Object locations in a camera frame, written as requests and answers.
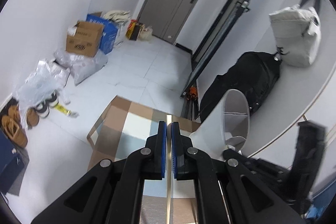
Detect wooden chopstick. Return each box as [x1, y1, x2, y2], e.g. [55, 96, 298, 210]
[166, 115, 172, 224]

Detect red yellow shopping bag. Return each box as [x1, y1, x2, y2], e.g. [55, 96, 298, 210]
[125, 19, 143, 41]

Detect checkered table cloth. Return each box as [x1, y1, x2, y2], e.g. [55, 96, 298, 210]
[87, 96, 197, 223]

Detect black backpack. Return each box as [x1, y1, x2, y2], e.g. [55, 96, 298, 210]
[199, 52, 282, 122]

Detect clear crumpled plastic bag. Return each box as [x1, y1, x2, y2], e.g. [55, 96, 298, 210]
[13, 60, 71, 118]

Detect black framed glass door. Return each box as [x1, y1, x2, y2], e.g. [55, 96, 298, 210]
[181, 0, 251, 98]

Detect blue cardboard box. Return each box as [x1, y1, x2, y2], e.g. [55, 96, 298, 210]
[86, 14, 118, 55]

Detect cream tote bag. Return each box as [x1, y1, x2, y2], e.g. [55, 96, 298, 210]
[102, 10, 130, 24]

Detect white plastic bag by door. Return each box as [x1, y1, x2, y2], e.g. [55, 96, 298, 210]
[138, 25, 153, 41]

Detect grey utensil holder cup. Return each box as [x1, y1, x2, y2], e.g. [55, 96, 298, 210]
[190, 89, 250, 160]

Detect dark blue shoe box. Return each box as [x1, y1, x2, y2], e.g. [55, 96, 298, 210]
[0, 131, 25, 194]

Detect brown cardboard box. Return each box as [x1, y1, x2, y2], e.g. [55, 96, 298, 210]
[66, 21, 104, 57]

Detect black white sneakers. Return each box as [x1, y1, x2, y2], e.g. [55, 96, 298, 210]
[34, 91, 59, 118]

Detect light grey hanging bag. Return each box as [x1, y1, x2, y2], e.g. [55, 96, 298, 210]
[269, 5, 321, 68]

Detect brown slippers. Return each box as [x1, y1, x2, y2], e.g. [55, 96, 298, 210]
[1, 105, 39, 148]

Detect grey plastic mailer bag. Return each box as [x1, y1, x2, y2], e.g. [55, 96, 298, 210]
[54, 50, 108, 86]

